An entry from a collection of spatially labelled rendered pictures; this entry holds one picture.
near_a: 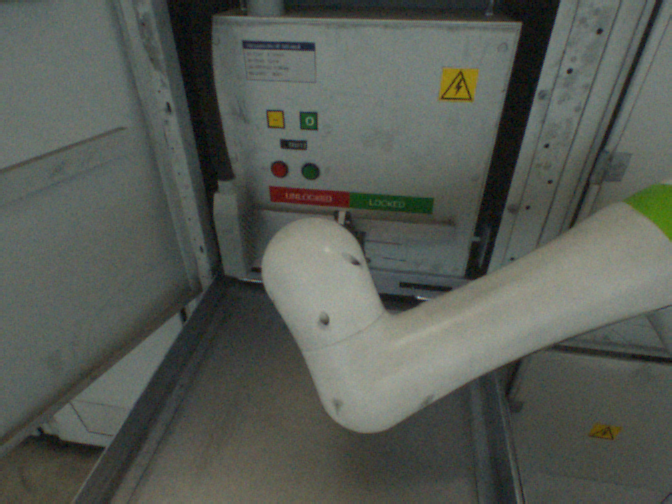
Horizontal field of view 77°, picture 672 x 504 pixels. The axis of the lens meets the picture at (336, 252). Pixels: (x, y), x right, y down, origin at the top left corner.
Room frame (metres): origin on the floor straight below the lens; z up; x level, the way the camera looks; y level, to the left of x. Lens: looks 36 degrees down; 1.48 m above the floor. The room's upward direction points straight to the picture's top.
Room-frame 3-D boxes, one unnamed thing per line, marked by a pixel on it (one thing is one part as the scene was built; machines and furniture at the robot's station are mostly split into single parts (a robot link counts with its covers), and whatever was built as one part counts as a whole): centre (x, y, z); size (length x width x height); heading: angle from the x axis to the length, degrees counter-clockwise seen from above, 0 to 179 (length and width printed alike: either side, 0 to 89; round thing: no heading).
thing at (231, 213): (0.68, 0.19, 1.04); 0.08 x 0.05 x 0.17; 171
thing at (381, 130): (0.72, -0.03, 1.15); 0.48 x 0.01 x 0.48; 81
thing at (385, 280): (0.73, -0.03, 0.89); 0.54 x 0.05 x 0.06; 81
